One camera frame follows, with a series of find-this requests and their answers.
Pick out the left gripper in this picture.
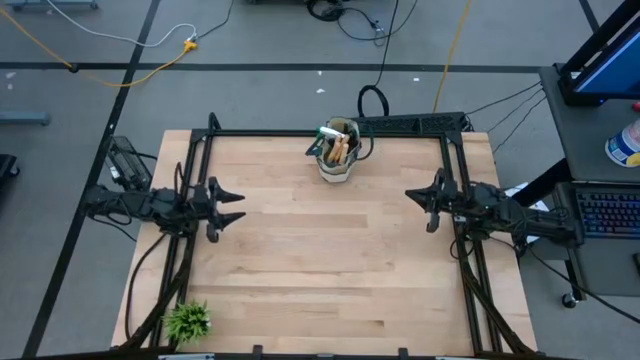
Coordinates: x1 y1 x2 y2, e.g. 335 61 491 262
192 175 248 245

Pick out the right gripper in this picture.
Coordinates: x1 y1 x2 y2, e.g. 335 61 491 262
404 167 454 235

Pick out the beige green-trimmed gardening bag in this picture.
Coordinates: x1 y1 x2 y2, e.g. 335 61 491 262
304 115 376 184

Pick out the black power strip box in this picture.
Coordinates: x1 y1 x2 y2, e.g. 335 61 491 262
352 111 469 137

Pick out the white paper sheet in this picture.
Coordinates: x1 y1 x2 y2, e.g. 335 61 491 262
502 182 551 216

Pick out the black mesh box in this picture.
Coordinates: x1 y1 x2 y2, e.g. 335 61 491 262
105 135 154 193

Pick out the small green artificial plant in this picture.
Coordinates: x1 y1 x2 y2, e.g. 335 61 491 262
161 298 212 351

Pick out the dark grey side desk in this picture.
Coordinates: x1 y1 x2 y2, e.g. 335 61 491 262
509 64 640 309

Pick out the backlit black keyboard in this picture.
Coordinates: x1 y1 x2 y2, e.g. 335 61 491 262
574 189 640 239

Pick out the white wipes canister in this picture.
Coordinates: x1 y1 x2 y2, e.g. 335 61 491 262
604 118 640 169

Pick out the grey cart foot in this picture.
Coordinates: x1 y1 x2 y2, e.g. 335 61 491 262
0 110 51 127
3 0 99 13

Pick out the black cart base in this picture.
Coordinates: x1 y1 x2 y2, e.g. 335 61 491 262
0 153 21 192

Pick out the black computer monitor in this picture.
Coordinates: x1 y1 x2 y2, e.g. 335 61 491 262
557 0 640 108

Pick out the black aluminium table frame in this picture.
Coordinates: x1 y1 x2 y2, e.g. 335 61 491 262
119 112 539 360

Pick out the thin black desk cable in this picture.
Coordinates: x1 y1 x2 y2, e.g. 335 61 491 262
491 94 548 155
486 88 546 135
464 81 544 116

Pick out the black hanging cable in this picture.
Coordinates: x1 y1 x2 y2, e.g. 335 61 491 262
356 0 401 119

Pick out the black cable under table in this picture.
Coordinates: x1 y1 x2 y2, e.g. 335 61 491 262
123 229 171 342

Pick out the yellow hanging cable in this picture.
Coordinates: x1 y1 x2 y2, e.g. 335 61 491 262
432 0 474 114

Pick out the yellow extension cable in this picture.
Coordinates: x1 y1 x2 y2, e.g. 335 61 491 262
0 7 200 90

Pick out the coiled black cable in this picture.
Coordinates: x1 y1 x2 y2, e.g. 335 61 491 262
305 0 346 23

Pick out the black floor cable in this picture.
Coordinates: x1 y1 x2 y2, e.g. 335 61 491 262
524 244 640 326

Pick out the white cable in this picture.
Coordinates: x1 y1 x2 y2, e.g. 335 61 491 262
44 0 199 50

